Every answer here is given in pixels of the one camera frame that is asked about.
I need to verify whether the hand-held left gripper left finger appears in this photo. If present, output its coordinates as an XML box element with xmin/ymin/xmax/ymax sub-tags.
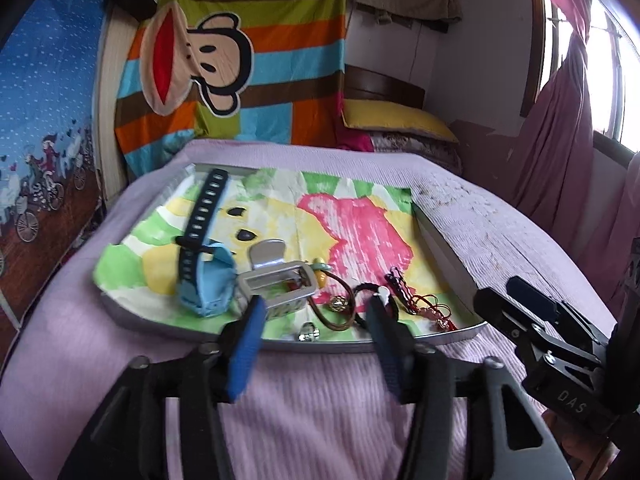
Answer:
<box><xmin>57</xmin><ymin>295</ymin><xmax>267</xmax><ymax>480</ymax></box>

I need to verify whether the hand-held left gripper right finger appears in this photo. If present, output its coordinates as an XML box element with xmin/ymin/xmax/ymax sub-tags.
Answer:
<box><xmin>365</xmin><ymin>296</ymin><xmax>575</xmax><ymax>480</ymax></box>

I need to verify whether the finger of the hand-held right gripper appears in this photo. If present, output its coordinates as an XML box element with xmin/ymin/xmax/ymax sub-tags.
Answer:
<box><xmin>505</xmin><ymin>275</ymin><xmax>609</xmax><ymax>362</ymax></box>
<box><xmin>472</xmin><ymin>287</ymin><xmax>547</xmax><ymax>362</ymax></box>

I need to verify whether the red cord bracelet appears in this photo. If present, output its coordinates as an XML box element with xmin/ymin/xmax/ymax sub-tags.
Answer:
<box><xmin>384</xmin><ymin>267</ymin><xmax>459</xmax><ymax>334</ymax></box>

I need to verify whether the black braided hair tie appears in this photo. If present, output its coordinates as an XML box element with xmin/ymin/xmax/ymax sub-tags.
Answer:
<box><xmin>349</xmin><ymin>282</ymin><xmax>402</xmax><ymax>334</ymax></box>

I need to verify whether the colourful cartoon tray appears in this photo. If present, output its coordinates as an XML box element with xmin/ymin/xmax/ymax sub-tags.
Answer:
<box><xmin>92</xmin><ymin>161</ymin><xmax>489</xmax><ymax>356</ymax></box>

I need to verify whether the silver hair claw clip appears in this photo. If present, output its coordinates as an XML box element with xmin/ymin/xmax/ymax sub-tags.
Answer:
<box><xmin>236</xmin><ymin>239</ymin><xmax>317</xmax><ymax>321</ymax></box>

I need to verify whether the brown beaded hair tie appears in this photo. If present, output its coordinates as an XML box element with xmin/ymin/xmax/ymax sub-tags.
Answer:
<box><xmin>308</xmin><ymin>257</ymin><xmax>359</xmax><ymax>334</ymax></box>

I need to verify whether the light blue wrist watch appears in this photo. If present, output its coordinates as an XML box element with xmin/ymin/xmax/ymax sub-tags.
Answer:
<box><xmin>175</xmin><ymin>168</ymin><xmax>237</xmax><ymax>317</ymax></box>

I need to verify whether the colourful painted paper liner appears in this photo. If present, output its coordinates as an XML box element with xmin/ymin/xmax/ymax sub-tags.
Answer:
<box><xmin>92</xmin><ymin>167</ymin><xmax>474</xmax><ymax>342</ymax></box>

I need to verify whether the pink curtain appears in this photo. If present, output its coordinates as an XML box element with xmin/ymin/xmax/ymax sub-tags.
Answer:
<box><xmin>499</xmin><ymin>0</ymin><xmax>640</xmax><ymax>322</ymax></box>

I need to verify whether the patterned pillow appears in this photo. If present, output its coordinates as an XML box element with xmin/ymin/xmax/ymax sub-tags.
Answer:
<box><xmin>370</xmin><ymin>130</ymin><xmax>464</xmax><ymax>174</ymax></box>

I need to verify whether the magenta pillow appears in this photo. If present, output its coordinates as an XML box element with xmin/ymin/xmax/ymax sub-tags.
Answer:
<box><xmin>337</xmin><ymin>124</ymin><xmax>375</xmax><ymax>154</ymax></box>

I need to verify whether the yellow pillow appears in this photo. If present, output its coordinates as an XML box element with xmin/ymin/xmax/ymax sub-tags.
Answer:
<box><xmin>341</xmin><ymin>98</ymin><xmax>460</xmax><ymax>144</ymax></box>

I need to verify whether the window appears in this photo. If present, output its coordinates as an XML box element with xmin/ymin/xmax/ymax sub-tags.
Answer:
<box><xmin>520</xmin><ymin>0</ymin><xmax>640</xmax><ymax>162</ymax></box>

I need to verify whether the dark wooden headboard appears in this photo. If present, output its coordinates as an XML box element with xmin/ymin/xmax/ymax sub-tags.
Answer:
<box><xmin>343</xmin><ymin>64</ymin><xmax>426</xmax><ymax>111</ymax></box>

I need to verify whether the beige wooden board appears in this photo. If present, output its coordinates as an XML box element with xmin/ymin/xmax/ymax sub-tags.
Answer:
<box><xmin>92</xmin><ymin>10</ymin><xmax>132</xmax><ymax>197</ymax></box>

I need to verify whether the striped monkey print blanket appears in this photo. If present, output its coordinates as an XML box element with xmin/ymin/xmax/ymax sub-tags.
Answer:
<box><xmin>114</xmin><ymin>0</ymin><xmax>362</xmax><ymax>181</ymax></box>

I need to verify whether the blue dotted printed cloth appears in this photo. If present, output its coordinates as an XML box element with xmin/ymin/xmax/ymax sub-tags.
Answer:
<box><xmin>0</xmin><ymin>0</ymin><xmax>127</xmax><ymax>332</ymax></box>

